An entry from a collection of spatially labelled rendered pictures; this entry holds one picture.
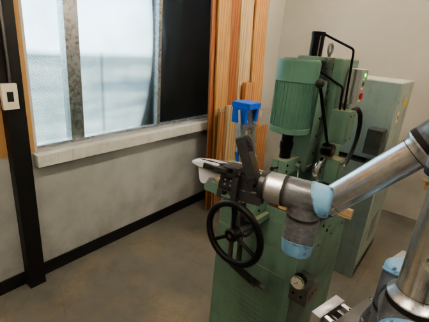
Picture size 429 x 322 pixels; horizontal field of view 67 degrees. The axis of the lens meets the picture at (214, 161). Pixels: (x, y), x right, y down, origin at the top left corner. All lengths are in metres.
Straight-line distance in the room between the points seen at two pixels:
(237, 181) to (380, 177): 0.33
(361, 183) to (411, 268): 0.21
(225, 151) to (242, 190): 2.15
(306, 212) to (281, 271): 0.79
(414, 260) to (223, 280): 1.17
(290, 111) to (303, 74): 0.15
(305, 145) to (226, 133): 1.45
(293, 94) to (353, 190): 0.62
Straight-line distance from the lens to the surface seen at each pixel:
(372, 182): 0.85
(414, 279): 0.80
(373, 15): 3.81
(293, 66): 1.36
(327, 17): 3.94
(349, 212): 1.45
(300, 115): 1.39
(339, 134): 1.57
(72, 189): 2.37
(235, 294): 1.77
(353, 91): 1.64
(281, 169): 1.48
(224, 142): 2.93
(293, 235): 0.79
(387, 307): 0.85
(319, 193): 0.75
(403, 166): 0.84
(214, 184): 1.58
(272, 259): 1.53
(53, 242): 2.47
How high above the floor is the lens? 1.53
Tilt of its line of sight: 20 degrees down
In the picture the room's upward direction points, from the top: 5 degrees clockwise
